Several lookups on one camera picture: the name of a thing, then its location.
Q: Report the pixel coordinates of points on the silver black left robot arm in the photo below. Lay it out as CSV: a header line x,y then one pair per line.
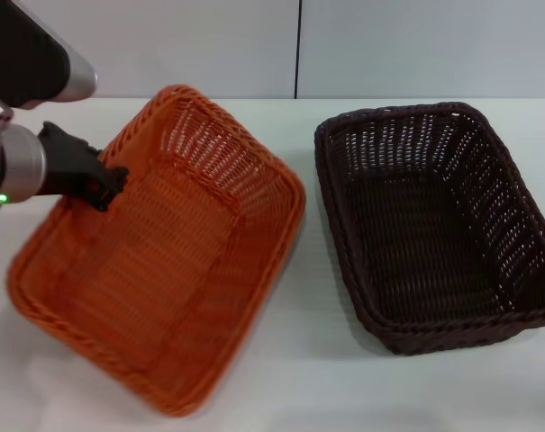
x,y
20,54

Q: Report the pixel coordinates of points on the orange woven plastic basket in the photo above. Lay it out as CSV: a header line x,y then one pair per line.
x,y
164,279

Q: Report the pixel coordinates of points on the dark brown woven plastic basket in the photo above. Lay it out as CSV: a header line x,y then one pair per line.
x,y
416,252

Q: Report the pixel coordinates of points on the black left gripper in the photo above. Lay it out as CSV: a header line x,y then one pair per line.
x,y
67,162

